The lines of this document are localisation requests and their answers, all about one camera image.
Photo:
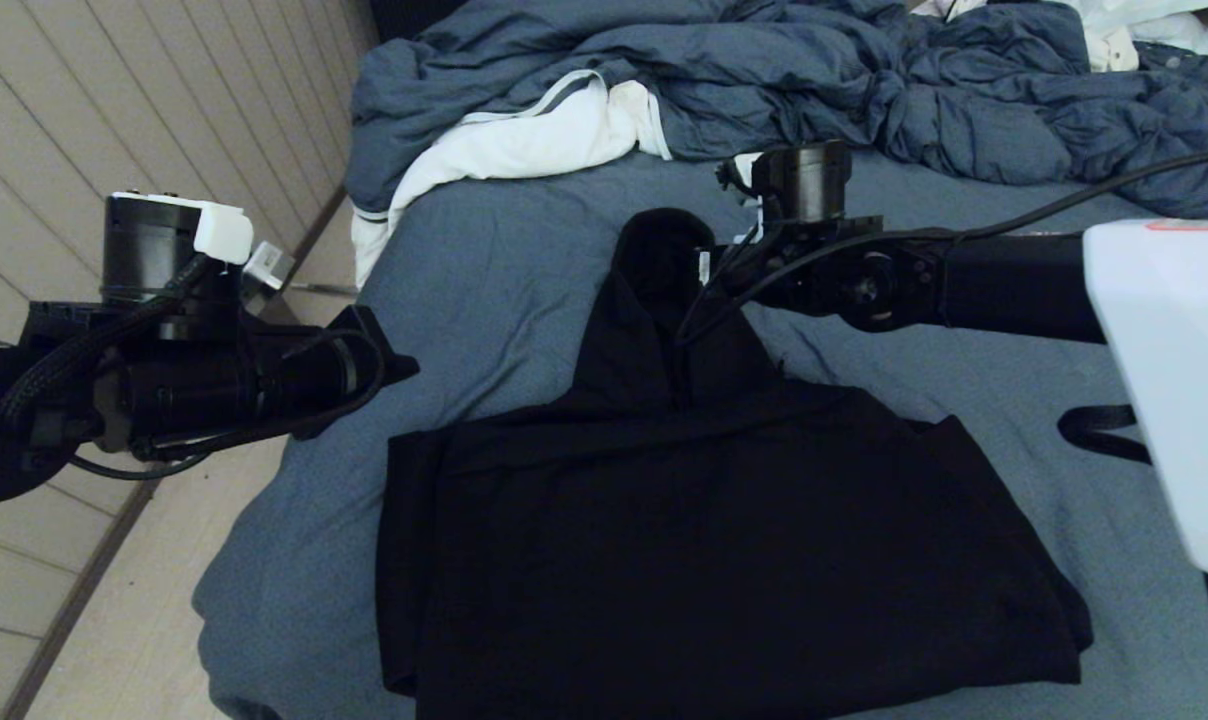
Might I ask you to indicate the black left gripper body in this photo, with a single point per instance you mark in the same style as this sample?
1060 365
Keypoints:
369 360

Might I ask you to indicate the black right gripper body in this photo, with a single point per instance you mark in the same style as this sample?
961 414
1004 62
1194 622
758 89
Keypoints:
734 275

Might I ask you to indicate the black zip hoodie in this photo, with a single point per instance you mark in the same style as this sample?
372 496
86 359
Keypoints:
724 560

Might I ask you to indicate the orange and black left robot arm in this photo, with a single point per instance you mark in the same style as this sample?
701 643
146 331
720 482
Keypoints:
164 390

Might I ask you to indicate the grey metal rod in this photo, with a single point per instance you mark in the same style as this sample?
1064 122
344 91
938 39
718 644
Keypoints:
329 290

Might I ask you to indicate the blue bed sheet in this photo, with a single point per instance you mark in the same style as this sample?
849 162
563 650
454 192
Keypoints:
514 300

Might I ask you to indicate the rumpled blue duvet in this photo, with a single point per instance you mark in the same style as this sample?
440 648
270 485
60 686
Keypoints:
764 70

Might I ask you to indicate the white garment with grey stripe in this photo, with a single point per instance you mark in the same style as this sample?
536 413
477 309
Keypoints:
524 140

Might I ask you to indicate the black headboard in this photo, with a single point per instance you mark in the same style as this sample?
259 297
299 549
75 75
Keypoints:
404 15

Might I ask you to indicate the cream rumpled garment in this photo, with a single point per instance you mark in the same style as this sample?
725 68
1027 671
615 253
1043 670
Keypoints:
1114 50

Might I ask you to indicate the white pillow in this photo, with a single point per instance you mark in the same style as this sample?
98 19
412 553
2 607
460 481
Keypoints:
1159 30

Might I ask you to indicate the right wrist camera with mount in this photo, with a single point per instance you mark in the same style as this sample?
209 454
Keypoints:
739 180

